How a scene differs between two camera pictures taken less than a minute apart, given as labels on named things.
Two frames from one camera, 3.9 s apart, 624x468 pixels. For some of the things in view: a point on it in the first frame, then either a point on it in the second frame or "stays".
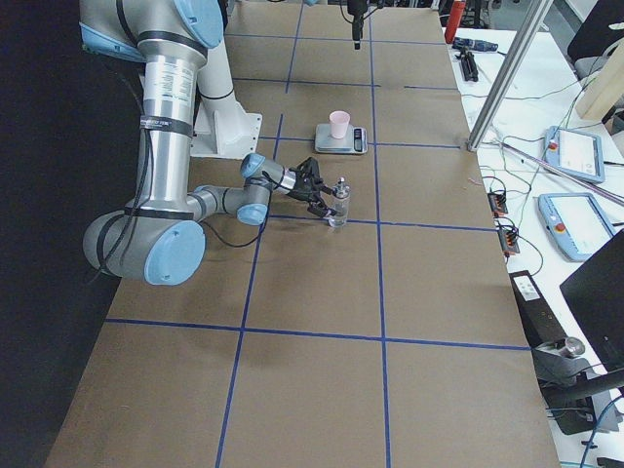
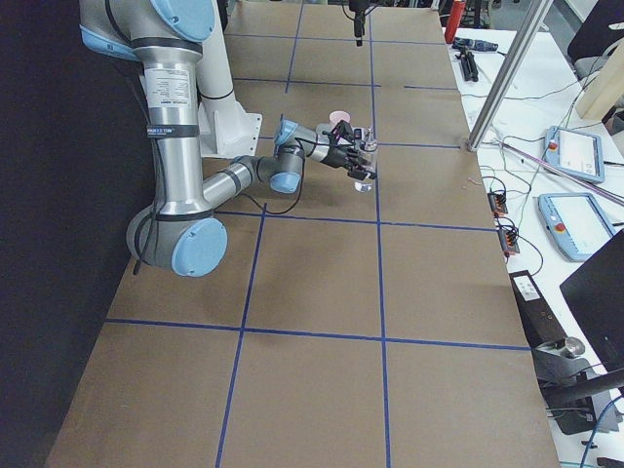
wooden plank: (605, 89) stays
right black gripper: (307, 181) to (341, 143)
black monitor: (595, 292) stays
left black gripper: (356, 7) stays
